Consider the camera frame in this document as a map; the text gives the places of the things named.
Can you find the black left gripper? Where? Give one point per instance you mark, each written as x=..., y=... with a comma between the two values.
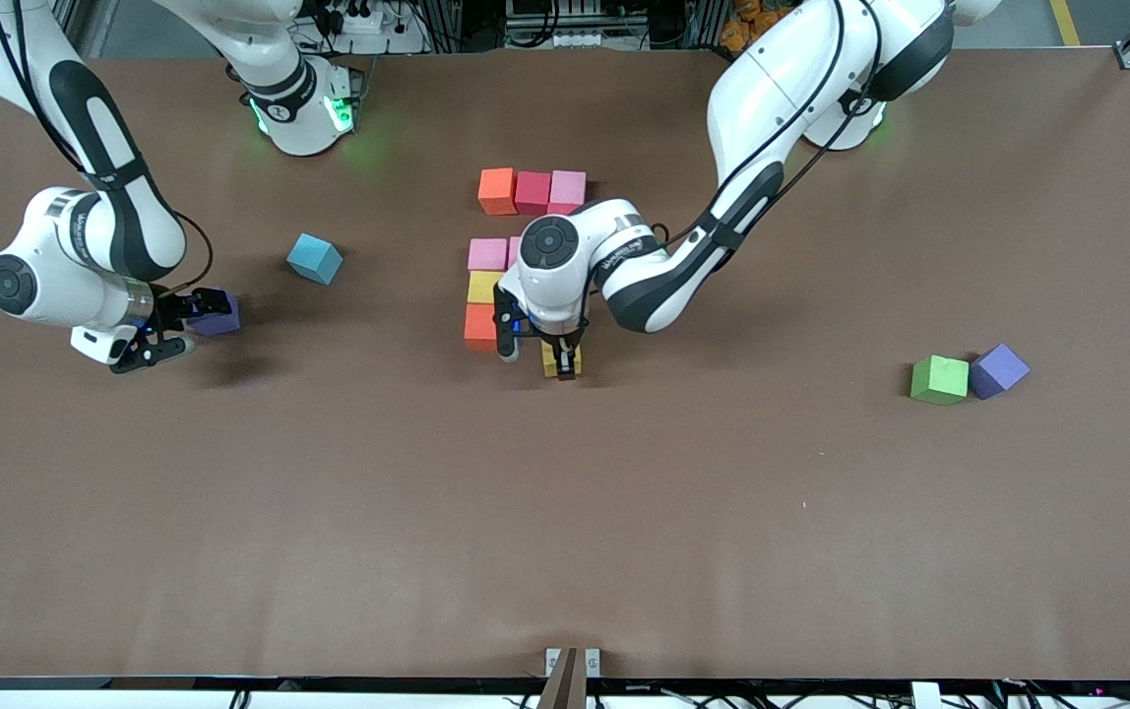
x=563, y=346

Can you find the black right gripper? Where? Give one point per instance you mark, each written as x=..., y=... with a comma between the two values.
x=172, y=309

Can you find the yellow foam cube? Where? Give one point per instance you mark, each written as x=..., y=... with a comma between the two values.
x=484, y=288
x=549, y=362

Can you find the purple foam cube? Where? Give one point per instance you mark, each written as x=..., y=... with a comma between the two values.
x=219, y=322
x=998, y=371

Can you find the orange foam cube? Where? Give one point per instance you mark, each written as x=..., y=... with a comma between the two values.
x=479, y=328
x=497, y=190

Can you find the pink foam cube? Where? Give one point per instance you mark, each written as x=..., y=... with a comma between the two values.
x=487, y=254
x=515, y=251
x=568, y=187

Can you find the crimson foam cube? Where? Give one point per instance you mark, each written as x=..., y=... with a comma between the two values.
x=533, y=192

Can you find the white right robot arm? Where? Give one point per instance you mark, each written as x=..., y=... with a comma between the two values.
x=63, y=295

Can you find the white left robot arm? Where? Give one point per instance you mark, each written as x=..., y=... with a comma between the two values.
x=772, y=79

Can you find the light blue foam cube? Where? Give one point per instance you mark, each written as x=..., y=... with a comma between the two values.
x=314, y=258

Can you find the paper table cover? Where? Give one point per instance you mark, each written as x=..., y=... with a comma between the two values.
x=565, y=551

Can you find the white power strip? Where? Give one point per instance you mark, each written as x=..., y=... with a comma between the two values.
x=360, y=20
x=575, y=39

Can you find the green foam cube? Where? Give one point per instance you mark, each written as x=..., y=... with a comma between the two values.
x=939, y=381

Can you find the pile of orange objects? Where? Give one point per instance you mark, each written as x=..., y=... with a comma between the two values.
x=752, y=25

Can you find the metal mounting bracket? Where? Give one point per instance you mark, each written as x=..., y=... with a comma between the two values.
x=572, y=665

